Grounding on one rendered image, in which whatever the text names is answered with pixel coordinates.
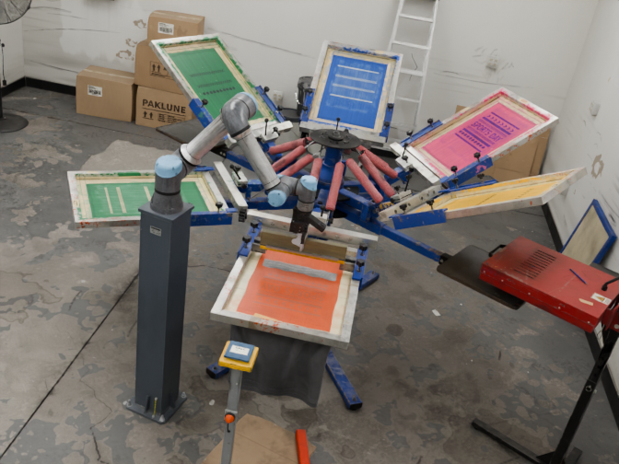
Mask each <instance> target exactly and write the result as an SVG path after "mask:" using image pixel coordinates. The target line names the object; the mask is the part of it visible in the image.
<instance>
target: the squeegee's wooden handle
mask: <svg viewBox="0 0 619 464"><path fill-rule="evenodd" d="M297 237H298V236H296V235H291V234H287V233H282V232H276V231H272V230H267V229H263V230H262V233H261V242H260V245H262V246H266V245H271V246H276V247H281V248H286V249H294V250H299V249H300V247H299V246H297V245H295V244H293V243H292V239H294V238H297ZM346 250H347V245H345V244H340V243H334V242H330V241H325V240H320V239H315V238H305V243H304V249H303V250H302V251H305V252H309V253H314V254H319V255H323V256H329V257H334V258H338V261H345V255H346Z"/></svg>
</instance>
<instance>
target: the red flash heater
mask: <svg viewBox="0 0 619 464"><path fill-rule="evenodd" d="M569 269H572V270H573V271H574V272H575V273H576V274H577V275H578V276H579V277H580V278H582V279H583V280H584V281H585V282H586V283H587V284H585V283H584V282H582V281H581V280H580V279H579V278H578V277H577V276H576V275H575V274H574V273H573V272H571V271H570V270H569ZM480 272H481V273H480V276H479V279H481V280H483V281H485V282H487V283H489V284H491V285H493V286H495V287H497V288H499V289H501V290H503V291H505V292H507V293H509V294H511V295H513V296H515V297H517V298H520V299H522V300H524V301H526V302H528V303H530V304H532V305H534V306H536V307H538V308H540V309H542V310H544V311H546V312H548V313H550V314H552V315H554V316H556V317H558V318H560V319H562V320H565V321H567V322H569V323H571V324H573V325H575V326H577V327H579V328H581V329H583V330H584V331H587V332H589V333H592V332H593V330H594V329H595V328H596V327H597V325H598V324H599V323H602V324H604V325H606V328H605V330H606V331H607V329H608V328H609V327H610V326H611V324H612V323H613V319H614V317H615V315H616V312H617V310H618V308H619V280H617V281H615V282H613V283H611V284H608V285H607V286H608V288H607V291H603V290H601V287H602V286H603V285H604V284H605V283H606V282H608V281H610V280H612V279H614V278H616V277H614V276H611V275H610V274H608V273H604V272H602V271H600V270H597V269H595V268H593V267H590V266H589V265H587V264H585V263H582V262H580V261H577V260H574V259H572V258H570V257H568V256H566V255H564V254H562V253H559V252H557V251H555V250H552V249H549V248H547V247H545V246H543V245H541V244H538V243H536V242H534V241H532V240H529V239H527V238H524V237H522V236H518V237H517V238H515V239H514V240H513V241H511V242H510V243H509V244H507V246H506V247H504V248H503V249H501V250H500V251H499V252H497V253H496V254H494V255H493V256H492V257H490V258H489V259H488V260H486V261H485V262H483V263H482V266H481V269H480ZM613 305H614V306H613ZM611 308H612V309H611Z"/></svg>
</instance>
